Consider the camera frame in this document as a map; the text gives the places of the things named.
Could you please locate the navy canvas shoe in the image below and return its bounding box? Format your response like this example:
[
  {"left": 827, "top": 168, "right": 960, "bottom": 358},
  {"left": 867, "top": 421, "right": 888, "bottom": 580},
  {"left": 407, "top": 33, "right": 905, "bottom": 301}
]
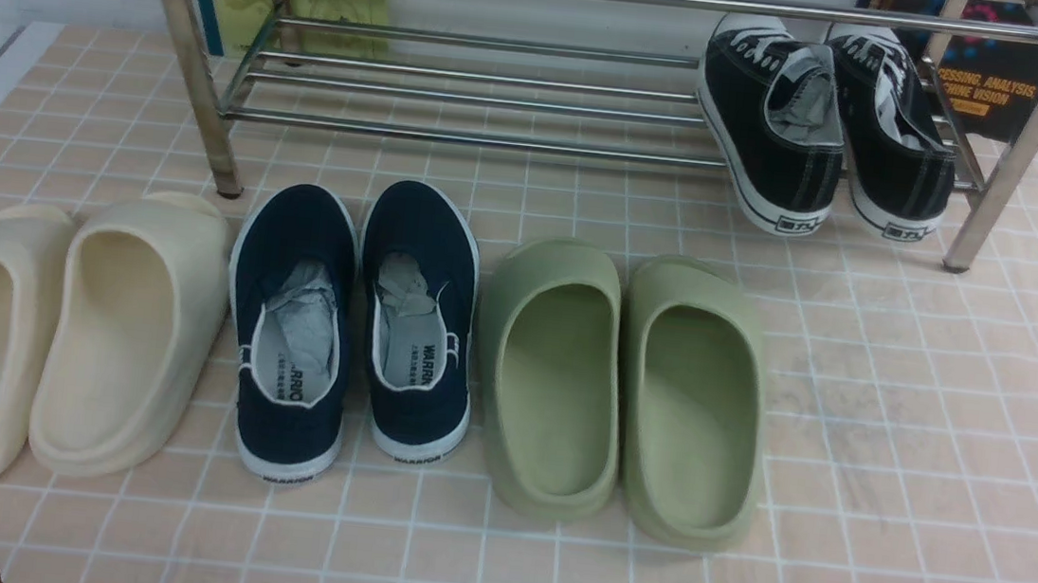
[
  {"left": 360, "top": 181, "right": 481, "bottom": 465},
  {"left": 228, "top": 183, "right": 357, "bottom": 485}
]

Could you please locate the metal shoe rack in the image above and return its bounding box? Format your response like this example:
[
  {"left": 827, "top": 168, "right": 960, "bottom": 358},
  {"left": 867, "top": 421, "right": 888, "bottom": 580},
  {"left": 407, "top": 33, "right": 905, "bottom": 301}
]
[{"left": 160, "top": 0, "right": 1038, "bottom": 276}]

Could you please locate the left green foam slipper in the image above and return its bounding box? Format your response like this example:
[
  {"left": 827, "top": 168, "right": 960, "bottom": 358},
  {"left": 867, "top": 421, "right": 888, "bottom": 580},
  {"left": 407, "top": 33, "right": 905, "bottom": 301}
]
[{"left": 477, "top": 237, "right": 623, "bottom": 521}]

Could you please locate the green foam slipper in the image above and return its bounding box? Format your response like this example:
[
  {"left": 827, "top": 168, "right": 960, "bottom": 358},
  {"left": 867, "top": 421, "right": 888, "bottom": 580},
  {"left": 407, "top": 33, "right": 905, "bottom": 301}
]
[
  {"left": 477, "top": 237, "right": 623, "bottom": 521},
  {"left": 619, "top": 255, "right": 767, "bottom": 553}
]

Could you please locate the right green foam slipper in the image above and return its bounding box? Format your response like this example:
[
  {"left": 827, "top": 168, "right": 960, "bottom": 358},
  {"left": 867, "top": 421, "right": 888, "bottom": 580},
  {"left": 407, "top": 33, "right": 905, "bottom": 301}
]
[{"left": 619, "top": 255, "right": 767, "bottom": 553}]

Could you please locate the left black lace-up sneaker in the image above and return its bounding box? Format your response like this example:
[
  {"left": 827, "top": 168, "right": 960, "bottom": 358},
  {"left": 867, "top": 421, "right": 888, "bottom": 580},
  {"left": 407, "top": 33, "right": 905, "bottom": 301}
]
[{"left": 696, "top": 13, "right": 846, "bottom": 237}]

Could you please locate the black lace-up sneaker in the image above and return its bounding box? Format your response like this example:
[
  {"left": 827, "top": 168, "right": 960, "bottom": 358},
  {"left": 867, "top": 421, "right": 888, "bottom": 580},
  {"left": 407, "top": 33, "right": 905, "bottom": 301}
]
[
  {"left": 823, "top": 23, "right": 956, "bottom": 244},
  {"left": 696, "top": 13, "right": 846, "bottom": 237}
]

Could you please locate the right cream foam slipper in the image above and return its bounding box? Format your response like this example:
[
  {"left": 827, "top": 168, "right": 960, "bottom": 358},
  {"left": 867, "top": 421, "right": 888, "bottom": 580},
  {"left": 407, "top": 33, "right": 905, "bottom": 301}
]
[{"left": 28, "top": 191, "right": 231, "bottom": 478}]

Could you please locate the right black lace-up sneaker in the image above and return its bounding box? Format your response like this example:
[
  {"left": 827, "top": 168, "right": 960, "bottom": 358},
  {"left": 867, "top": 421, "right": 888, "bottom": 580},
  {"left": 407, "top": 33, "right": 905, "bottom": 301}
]
[{"left": 823, "top": 23, "right": 956, "bottom": 244}]

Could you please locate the black book orange text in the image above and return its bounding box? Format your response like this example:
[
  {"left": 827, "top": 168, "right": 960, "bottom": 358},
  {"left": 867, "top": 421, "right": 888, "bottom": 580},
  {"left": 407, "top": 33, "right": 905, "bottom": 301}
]
[{"left": 857, "top": 0, "right": 1038, "bottom": 143}]

